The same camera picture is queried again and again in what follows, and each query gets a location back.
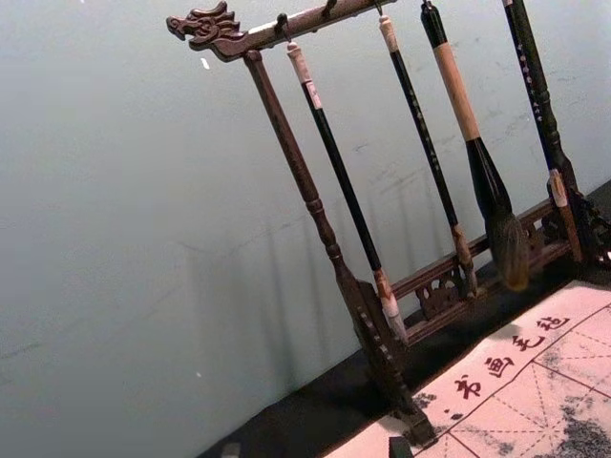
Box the black brush with white cap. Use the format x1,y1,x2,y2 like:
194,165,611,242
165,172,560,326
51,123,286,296
284,40,410,345

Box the dark wooden dragon-head brush rack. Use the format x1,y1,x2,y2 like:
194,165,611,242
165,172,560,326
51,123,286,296
165,0,611,448

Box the thin black brush, brown tip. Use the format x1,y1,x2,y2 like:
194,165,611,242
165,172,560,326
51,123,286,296
378,14,479,300

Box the black table cloth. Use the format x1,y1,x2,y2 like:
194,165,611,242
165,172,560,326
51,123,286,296
199,178,611,458

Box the small black block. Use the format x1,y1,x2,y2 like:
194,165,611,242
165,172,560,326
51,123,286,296
388,434,413,458

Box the black brush with white lettering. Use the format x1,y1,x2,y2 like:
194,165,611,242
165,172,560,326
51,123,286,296
500,0,584,264

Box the cream felt mat, red characters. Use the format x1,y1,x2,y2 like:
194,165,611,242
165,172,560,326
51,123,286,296
333,280,611,458

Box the large tan-handled calligraphy brush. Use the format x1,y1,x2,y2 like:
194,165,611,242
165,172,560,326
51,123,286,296
419,1,532,292

